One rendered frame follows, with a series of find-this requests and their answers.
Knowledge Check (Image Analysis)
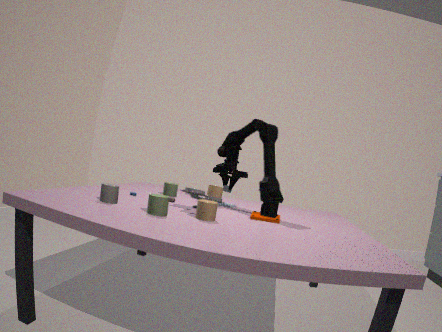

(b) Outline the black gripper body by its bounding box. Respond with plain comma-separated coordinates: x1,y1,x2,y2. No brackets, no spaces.
213,158,248,178

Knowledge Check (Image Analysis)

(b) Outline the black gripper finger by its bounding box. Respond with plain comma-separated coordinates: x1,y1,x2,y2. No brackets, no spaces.
219,174,230,187
229,176,241,190

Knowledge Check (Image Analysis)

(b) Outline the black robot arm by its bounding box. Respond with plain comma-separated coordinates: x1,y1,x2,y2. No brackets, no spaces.
216,119,284,218

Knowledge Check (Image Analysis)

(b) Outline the grey cylinder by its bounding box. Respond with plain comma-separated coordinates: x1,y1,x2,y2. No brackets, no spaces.
100,182,119,204

